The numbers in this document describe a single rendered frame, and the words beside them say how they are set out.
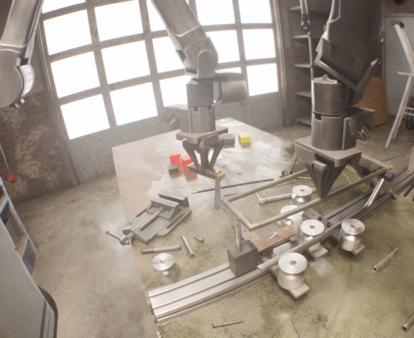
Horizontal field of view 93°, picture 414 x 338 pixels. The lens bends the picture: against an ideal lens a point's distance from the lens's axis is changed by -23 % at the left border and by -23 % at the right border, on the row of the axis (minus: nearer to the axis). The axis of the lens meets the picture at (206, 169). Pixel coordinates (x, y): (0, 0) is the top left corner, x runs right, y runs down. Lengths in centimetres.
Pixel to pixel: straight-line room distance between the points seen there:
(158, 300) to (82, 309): 137
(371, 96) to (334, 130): 414
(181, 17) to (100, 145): 305
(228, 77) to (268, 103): 364
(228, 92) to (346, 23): 31
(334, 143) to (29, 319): 54
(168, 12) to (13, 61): 28
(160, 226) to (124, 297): 112
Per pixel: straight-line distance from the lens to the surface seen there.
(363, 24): 31
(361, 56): 34
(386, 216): 76
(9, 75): 47
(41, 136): 342
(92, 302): 185
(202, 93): 51
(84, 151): 349
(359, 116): 45
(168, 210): 75
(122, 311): 170
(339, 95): 39
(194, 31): 49
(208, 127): 52
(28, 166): 359
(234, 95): 54
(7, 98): 48
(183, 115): 54
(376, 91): 467
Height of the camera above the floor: 130
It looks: 25 degrees down
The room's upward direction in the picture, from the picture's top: 8 degrees counter-clockwise
